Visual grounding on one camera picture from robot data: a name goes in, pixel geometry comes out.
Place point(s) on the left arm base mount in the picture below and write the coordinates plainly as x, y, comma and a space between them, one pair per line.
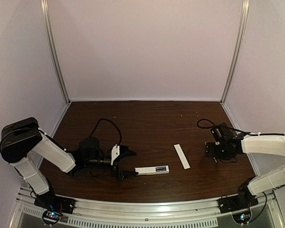
53, 202

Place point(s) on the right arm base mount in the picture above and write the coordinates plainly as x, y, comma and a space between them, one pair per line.
243, 200

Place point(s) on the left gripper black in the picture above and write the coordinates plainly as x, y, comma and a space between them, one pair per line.
115, 166

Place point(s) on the white remote control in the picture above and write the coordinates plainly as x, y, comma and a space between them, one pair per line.
144, 171

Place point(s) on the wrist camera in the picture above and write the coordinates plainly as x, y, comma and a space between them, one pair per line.
218, 134
115, 152

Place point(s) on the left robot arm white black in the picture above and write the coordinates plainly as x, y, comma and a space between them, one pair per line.
20, 139

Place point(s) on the front aluminium rail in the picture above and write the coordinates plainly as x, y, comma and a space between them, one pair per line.
188, 214

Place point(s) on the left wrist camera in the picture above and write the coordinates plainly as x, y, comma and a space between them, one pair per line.
115, 152

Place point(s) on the right aluminium frame post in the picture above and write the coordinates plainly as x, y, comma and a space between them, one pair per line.
244, 13

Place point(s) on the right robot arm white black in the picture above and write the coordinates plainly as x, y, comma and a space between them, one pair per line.
260, 143

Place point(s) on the white battery cover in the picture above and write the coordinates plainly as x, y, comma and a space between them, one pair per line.
182, 156

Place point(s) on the left aluminium frame post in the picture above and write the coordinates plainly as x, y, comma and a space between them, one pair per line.
53, 51

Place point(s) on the aluminium frame post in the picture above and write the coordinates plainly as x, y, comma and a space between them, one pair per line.
53, 51
244, 13

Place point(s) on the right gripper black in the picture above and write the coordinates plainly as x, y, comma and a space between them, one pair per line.
208, 149

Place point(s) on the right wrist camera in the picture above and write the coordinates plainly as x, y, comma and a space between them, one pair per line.
218, 134

